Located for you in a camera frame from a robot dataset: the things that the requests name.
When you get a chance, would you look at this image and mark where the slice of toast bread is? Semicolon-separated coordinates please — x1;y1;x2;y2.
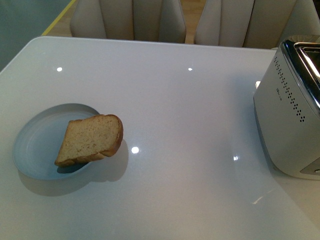
54;114;124;168

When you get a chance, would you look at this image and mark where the light blue round plate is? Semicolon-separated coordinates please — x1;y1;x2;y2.
12;103;99;181

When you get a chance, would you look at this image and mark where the beige chair left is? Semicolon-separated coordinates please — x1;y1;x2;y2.
70;0;187;44

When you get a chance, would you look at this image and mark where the beige chair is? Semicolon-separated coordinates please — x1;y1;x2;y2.
194;0;320;49
70;0;187;44

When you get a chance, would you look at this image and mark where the white chrome two-slot toaster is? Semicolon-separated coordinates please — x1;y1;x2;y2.
253;35;320;180

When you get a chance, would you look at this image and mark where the beige chair right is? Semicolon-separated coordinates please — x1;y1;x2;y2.
194;0;320;49

